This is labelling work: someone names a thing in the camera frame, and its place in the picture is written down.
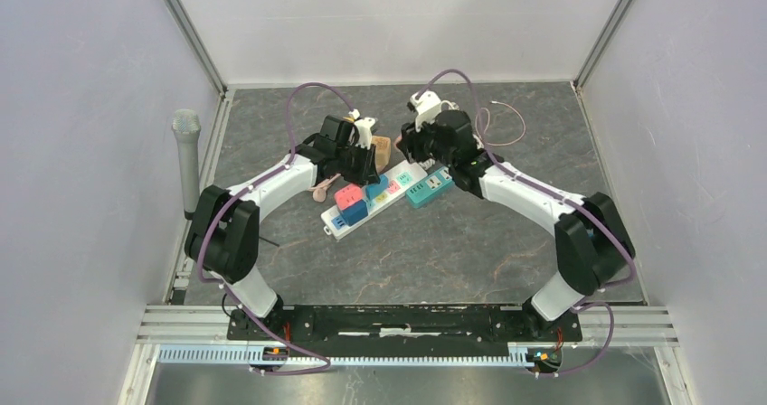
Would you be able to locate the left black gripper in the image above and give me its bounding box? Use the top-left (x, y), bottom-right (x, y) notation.
top-left (335, 140), bottom-right (378, 186)

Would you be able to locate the light blue cable duct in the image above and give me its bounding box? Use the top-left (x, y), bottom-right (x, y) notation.
top-left (157, 344), bottom-right (559, 368)

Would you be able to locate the teal power strip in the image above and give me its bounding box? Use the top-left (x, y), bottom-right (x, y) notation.
top-left (406, 166), bottom-right (453, 209)

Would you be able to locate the thin pink charger cable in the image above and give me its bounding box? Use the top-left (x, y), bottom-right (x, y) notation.
top-left (476, 100), bottom-right (527, 147)

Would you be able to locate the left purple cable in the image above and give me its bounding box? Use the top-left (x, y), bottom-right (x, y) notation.
top-left (196, 82), bottom-right (357, 377)

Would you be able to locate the light blue plug adapter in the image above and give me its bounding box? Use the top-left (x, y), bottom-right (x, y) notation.
top-left (365, 174), bottom-right (389, 200)

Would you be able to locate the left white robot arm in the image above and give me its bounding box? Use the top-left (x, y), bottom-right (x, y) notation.
top-left (184, 116), bottom-right (380, 340)

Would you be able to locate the pink coiled cable with plug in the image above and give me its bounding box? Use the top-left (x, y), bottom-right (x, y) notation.
top-left (308, 173), bottom-right (343, 203)

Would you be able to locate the red-pink cube adapter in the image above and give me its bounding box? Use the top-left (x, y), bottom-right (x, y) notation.
top-left (334, 184), bottom-right (365, 211)

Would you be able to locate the grey microphone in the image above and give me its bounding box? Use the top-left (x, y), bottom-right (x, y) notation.
top-left (172, 109), bottom-right (202, 220)

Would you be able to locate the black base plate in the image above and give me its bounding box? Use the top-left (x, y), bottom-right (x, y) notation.
top-left (227, 304), bottom-right (582, 358)

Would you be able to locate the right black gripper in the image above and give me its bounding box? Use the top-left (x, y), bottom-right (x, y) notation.
top-left (397, 112), bottom-right (454, 170)

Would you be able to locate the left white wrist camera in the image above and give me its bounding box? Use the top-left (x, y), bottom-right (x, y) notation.
top-left (347, 109), bottom-right (378, 149)

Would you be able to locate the beige cube adapter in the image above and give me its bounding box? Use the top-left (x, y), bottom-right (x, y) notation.
top-left (371, 136), bottom-right (392, 174)

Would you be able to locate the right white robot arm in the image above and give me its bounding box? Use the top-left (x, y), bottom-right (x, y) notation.
top-left (397, 110), bottom-right (636, 340)

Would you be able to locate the dark blue cube adapter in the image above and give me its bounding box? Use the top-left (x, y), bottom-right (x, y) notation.
top-left (339, 200), bottom-right (368, 227)

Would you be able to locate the white multicolour power strip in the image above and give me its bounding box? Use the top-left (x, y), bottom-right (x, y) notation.
top-left (320, 161), bottom-right (426, 240)

